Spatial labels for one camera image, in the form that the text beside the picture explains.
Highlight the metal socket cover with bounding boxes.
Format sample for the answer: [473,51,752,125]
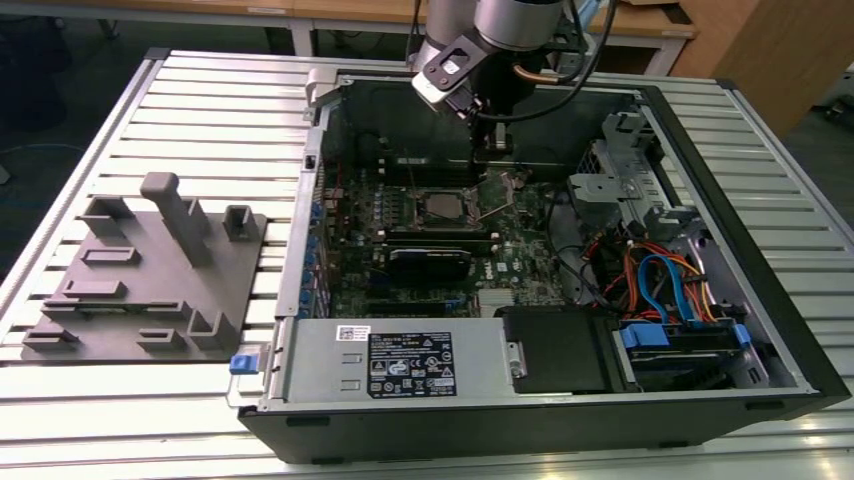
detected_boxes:
[471,167,529,223]

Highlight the silver CPU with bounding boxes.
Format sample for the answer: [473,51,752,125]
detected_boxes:
[425,193,464,222]

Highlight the CPU socket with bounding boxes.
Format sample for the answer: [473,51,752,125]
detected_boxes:
[411,185,485,233]

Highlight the black plastic drive cover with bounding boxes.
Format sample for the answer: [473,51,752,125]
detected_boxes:
[496,305,635,396]

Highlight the copper curved tube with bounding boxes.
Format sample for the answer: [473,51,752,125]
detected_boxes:
[509,63,572,85]

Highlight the wooden top desk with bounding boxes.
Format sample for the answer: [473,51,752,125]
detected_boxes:
[0,0,314,57]
[312,0,699,77]

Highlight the metal drive cage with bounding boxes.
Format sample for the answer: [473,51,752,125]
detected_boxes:
[564,112,709,251]

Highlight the grey case latch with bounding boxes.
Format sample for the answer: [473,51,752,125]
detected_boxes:
[304,68,342,110]

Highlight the green motherboard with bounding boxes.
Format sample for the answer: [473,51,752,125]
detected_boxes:
[317,162,583,320]

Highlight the black graphics card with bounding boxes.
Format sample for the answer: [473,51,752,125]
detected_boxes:
[388,246,473,282]

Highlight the wooden cabinet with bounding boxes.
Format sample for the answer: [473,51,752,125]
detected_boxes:
[669,0,854,139]

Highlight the hard disk in blue carrier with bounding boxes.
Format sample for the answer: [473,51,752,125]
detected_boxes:
[616,319,749,392]

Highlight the black rating label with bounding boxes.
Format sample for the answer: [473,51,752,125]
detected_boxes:
[368,330,461,400]

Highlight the silver power supply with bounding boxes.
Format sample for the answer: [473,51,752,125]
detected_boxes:
[262,317,519,404]

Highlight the grey parts rack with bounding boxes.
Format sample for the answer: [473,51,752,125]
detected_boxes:
[18,171,269,362]

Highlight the black PC case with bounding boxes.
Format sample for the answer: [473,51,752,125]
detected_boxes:
[236,67,852,464]

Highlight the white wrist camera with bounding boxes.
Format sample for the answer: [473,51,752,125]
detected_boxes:
[411,34,487,107]

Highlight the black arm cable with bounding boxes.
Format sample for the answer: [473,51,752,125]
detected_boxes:
[465,0,619,122]

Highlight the black wire bundle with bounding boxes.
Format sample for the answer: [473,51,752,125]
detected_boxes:
[543,189,628,307]

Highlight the orange wire bundle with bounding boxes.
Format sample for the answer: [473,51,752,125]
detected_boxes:
[599,239,732,326]

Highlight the blue wire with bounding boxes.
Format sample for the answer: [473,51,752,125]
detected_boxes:
[636,254,701,329]

